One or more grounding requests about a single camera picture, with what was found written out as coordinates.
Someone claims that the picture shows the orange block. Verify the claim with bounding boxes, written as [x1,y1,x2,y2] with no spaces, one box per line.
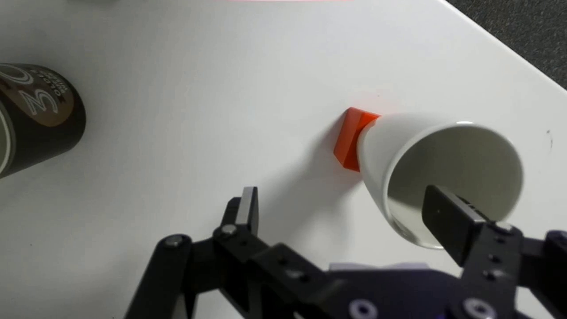
[331,104,383,174]

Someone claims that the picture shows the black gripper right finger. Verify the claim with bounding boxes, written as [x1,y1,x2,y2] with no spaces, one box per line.
[422,182,567,319]

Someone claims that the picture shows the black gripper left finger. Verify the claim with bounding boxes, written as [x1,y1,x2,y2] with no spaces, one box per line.
[124,186,346,319]

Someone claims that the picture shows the black mug with white inside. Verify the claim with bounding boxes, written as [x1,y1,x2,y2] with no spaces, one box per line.
[0,62,89,181]

